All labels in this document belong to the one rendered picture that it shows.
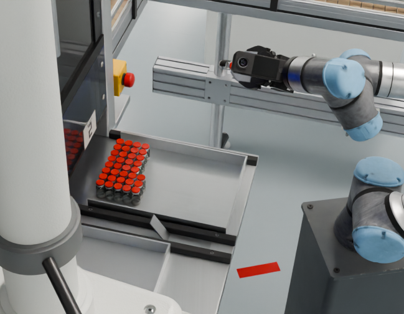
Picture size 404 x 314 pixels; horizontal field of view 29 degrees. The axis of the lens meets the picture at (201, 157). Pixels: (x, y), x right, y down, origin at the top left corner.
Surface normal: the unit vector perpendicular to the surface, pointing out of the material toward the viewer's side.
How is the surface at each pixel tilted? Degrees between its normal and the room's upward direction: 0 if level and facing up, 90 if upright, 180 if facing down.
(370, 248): 96
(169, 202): 0
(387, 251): 96
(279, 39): 90
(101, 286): 0
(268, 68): 49
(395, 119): 90
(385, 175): 8
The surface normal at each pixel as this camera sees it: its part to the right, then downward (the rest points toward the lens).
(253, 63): 0.07, 0.03
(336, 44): -0.22, 0.65
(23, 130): 0.36, 0.64
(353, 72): 0.56, 0.15
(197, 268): 0.04, -0.74
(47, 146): 0.74, 0.47
